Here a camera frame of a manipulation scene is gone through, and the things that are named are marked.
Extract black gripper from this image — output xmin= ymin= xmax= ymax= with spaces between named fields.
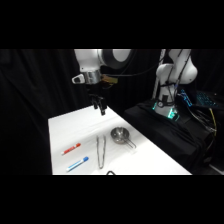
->
xmin=85 ymin=79 xmax=112 ymax=117

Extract blue pen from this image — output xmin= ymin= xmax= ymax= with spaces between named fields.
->
xmin=65 ymin=156 xmax=90 ymax=173

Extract red pen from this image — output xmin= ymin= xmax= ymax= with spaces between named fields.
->
xmin=60 ymin=142 xmax=82 ymax=157

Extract brown wrist connector block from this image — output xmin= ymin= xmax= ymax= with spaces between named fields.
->
xmin=101 ymin=75 xmax=118 ymax=86

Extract metal measuring cup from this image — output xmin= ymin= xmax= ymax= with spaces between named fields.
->
xmin=110 ymin=126 xmax=138 ymax=150

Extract metal tongs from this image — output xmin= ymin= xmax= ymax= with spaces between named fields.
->
xmin=95 ymin=134 xmax=107 ymax=170

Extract black curtain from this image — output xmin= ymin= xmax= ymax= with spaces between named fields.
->
xmin=0 ymin=49 xmax=224 ymax=176

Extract green lit base controller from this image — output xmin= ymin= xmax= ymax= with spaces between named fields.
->
xmin=151 ymin=99 xmax=181 ymax=122

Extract black robot stand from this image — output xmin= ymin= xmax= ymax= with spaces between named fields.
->
xmin=122 ymin=99 xmax=224 ymax=175

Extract blue lit keyboard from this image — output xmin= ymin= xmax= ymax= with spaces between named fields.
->
xmin=194 ymin=89 xmax=224 ymax=110

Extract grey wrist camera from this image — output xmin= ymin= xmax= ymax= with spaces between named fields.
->
xmin=71 ymin=74 xmax=86 ymax=85

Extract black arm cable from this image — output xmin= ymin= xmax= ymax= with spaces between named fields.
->
xmin=113 ymin=49 xmax=168 ymax=78

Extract yellow cable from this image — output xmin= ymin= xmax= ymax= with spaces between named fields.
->
xmin=208 ymin=107 xmax=218 ymax=137

